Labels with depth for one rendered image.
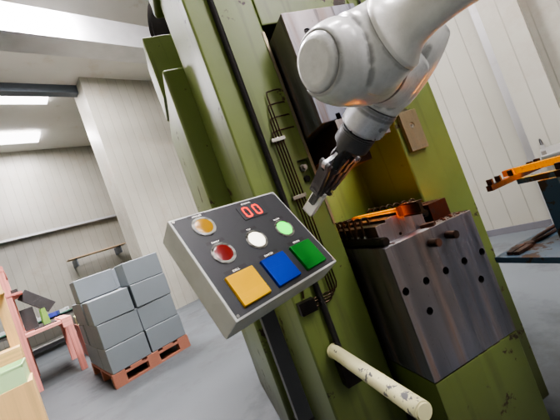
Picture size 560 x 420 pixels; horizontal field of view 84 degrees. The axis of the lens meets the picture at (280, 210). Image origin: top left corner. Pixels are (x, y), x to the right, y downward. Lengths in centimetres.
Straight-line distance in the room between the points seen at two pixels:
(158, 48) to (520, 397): 224
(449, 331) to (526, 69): 330
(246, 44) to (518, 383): 152
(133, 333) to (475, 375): 358
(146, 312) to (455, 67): 469
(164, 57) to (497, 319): 197
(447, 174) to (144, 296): 358
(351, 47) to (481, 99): 410
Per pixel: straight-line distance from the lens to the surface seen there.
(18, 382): 362
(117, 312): 416
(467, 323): 126
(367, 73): 43
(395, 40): 43
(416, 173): 142
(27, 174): 1178
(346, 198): 161
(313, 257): 81
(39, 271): 1115
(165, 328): 432
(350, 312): 122
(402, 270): 108
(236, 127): 115
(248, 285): 68
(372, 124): 61
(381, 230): 111
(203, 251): 71
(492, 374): 136
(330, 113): 112
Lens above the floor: 112
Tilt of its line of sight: 1 degrees up
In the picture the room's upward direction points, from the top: 20 degrees counter-clockwise
